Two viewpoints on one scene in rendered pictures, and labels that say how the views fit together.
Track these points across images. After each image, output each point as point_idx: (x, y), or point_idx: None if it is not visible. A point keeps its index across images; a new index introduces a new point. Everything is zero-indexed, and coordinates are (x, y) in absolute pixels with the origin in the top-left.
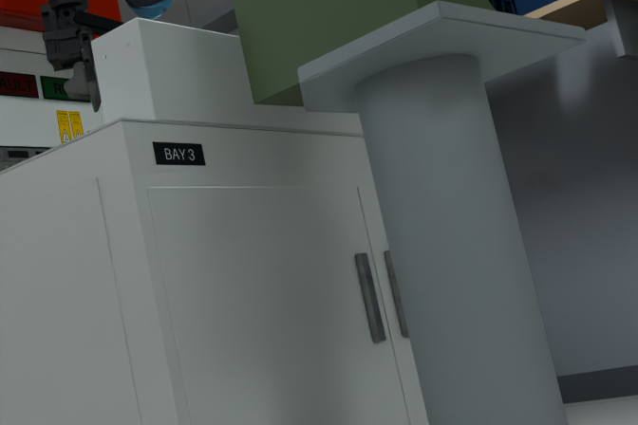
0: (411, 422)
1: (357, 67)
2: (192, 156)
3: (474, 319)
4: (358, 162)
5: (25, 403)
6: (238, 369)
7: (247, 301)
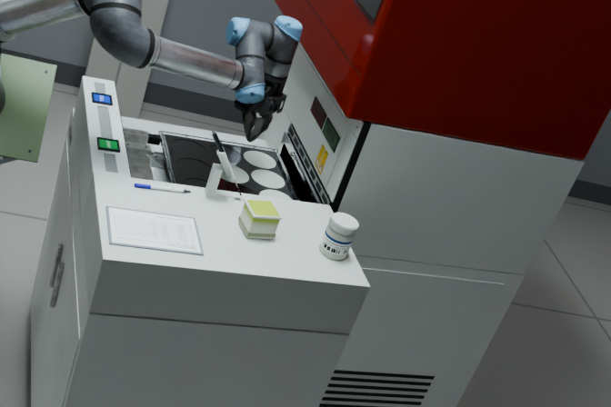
0: (45, 332)
1: None
2: (70, 139)
3: None
4: (75, 213)
5: None
6: (52, 219)
7: (57, 203)
